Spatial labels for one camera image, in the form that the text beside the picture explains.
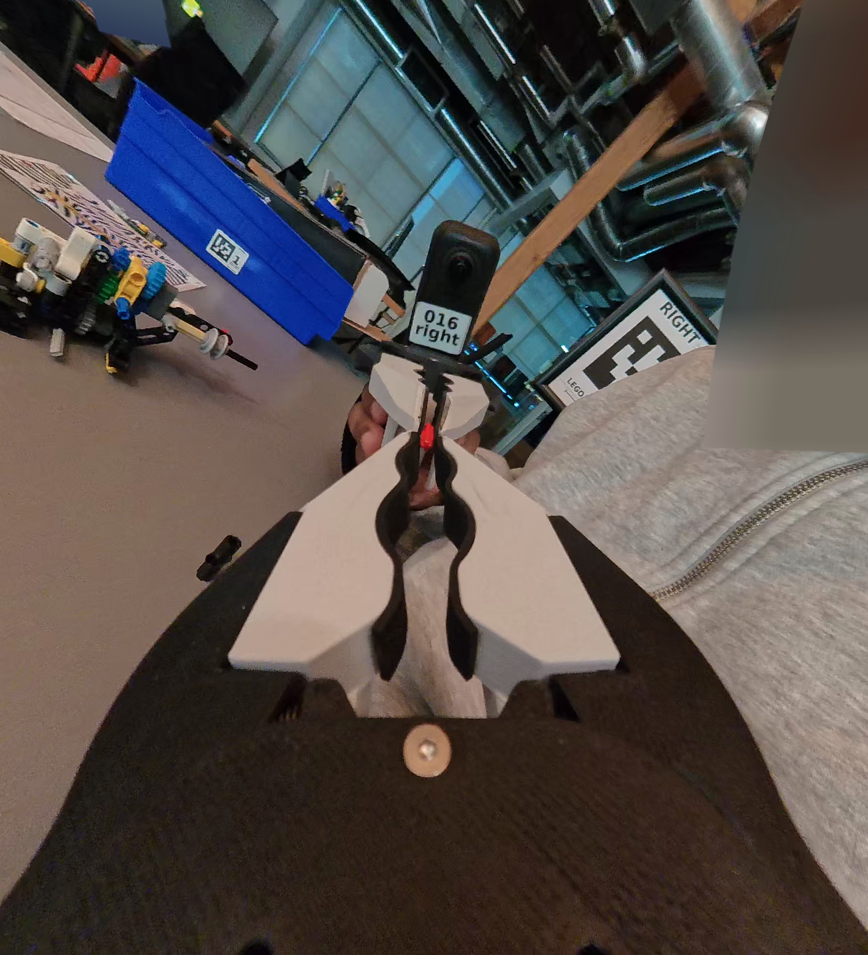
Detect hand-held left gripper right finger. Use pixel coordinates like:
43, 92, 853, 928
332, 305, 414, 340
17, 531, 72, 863
432, 436, 621, 719

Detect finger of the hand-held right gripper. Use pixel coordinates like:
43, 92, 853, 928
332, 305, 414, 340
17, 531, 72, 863
434, 369, 491, 452
369, 357, 435, 452

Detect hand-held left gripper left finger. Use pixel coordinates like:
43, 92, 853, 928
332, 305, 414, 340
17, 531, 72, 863
228, 433, 414, 717

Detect black lego pin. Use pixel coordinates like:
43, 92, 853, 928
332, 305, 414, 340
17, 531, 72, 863
196, 535, 242, 581

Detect person's right forearm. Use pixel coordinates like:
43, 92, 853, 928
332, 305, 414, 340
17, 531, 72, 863
471, 347, 718, 508

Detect partly built lego model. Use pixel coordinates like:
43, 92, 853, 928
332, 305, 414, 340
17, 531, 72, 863
0, 212, 259, 374

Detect person's right hand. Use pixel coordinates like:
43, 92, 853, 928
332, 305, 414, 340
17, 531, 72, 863
348, 388, 444, 512

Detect background work desk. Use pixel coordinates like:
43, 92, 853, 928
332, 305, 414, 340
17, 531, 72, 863
210, 119, 414, 333

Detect large glass window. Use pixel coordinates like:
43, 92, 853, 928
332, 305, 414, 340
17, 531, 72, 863
255, 11, 599, 374

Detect framed marker sign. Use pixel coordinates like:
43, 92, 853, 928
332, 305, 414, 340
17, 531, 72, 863
534, 270, 720, 411

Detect wooden beam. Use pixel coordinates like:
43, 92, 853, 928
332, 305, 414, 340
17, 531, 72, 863
471, 0, 804, 337

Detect person in grey hoodie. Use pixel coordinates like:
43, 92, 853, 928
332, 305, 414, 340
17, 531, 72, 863
396, 448, 868, 955

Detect blue plastic bin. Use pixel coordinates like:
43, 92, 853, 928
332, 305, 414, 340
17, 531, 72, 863
104, 77, 356, 346

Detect black monitor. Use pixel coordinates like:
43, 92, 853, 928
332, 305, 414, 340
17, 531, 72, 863
161, 0, 278, 124

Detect silver ventilation ducts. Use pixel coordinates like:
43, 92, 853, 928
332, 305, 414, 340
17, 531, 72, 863
523, 0, 785, 262

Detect striped sticker sheet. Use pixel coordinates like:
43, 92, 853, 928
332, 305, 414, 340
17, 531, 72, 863
0, 136, 207, 292

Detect white paper sheets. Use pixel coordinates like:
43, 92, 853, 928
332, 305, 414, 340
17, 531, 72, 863
0, 15, 114, 161

